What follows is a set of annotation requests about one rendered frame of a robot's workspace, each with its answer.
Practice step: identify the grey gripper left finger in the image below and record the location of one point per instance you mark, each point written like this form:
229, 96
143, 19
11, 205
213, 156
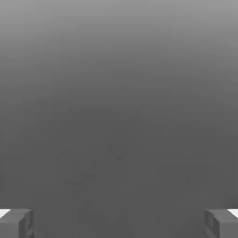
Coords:
13, 224

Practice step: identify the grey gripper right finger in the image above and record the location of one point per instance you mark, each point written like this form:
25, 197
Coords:
225, 225

